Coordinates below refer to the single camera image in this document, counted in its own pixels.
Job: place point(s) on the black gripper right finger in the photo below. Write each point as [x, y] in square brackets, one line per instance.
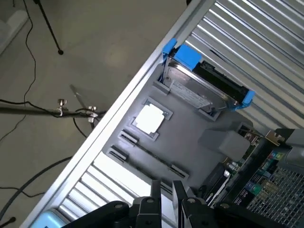
[183, 209]

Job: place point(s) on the silver hard disk drive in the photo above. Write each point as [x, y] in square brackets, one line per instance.
[190, 80]

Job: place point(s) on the light blue teach pendant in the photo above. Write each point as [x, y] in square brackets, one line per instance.
[47, 219]

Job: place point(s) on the grey plastic parts rack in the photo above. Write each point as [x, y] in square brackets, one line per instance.
[185, 142]

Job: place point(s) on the silver CPU chip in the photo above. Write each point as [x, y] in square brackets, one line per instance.
[148, 118]

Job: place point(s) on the blue disk caddy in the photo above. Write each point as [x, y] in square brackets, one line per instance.
[187, 55]

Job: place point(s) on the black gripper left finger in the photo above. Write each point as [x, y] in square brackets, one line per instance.
[156, 209]

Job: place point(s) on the white plastic base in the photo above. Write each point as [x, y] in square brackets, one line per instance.
[9, 28]

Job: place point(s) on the graphics card with metal bracket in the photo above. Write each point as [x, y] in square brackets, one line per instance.
[218, 178]

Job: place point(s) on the black stand leg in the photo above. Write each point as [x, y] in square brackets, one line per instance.
[10, 219]
[49, 23]

